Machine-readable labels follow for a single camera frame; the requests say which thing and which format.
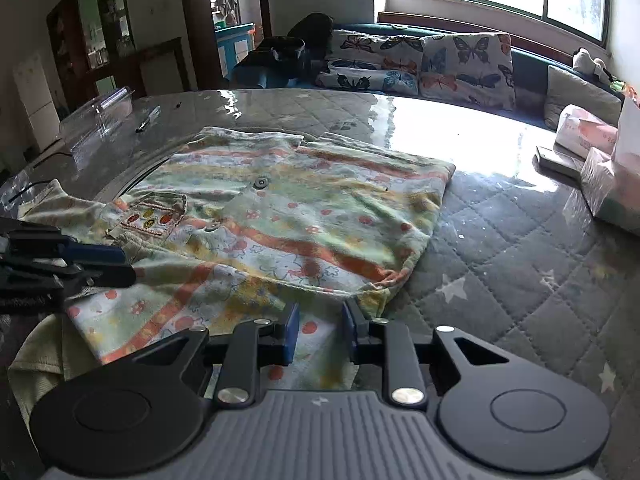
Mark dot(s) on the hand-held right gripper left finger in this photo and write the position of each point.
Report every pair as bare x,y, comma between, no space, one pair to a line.
291,335

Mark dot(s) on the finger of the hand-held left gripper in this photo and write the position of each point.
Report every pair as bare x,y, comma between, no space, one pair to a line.
95,253
110,276

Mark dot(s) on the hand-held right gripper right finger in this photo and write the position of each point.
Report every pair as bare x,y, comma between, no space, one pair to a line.
350,335

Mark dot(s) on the striped floral blanket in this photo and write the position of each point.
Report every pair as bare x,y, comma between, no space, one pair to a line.
310,210

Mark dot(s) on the clear plastic container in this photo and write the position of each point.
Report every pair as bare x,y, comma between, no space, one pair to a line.
100,115

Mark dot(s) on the black pen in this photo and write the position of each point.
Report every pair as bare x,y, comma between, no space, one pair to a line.
148,119

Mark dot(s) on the white refrigerator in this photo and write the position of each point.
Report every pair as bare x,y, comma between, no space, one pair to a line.
37,95

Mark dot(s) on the dark wooden glass cabinet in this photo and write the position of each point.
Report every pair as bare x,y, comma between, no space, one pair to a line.
70,25

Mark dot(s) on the blue and white cabinet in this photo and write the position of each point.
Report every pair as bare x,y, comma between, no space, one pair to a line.
232,47

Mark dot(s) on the butterfly print pillow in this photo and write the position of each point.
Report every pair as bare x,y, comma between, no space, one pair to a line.
375,47
370,80
465,70

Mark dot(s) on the flat dark box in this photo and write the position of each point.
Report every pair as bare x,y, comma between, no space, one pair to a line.
555,160

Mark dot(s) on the pink and green tissue pack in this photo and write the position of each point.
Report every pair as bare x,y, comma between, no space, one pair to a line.
605,190

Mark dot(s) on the black round bag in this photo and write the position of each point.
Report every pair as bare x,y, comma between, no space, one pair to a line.
312,27

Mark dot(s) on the blue sofa bench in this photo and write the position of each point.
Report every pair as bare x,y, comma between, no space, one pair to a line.
530,72

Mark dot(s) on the grey pillow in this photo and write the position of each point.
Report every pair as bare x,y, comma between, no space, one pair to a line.
575,95

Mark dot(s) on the white paper sheet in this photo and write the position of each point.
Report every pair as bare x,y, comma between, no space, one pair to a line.
630,130

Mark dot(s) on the white plush toy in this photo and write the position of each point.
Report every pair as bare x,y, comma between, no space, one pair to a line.
585,60

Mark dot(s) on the green and pink plush toy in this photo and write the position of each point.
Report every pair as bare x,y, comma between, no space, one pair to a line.
620,87

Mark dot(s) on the dark wooden door frame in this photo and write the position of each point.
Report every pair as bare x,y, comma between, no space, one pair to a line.
192,20

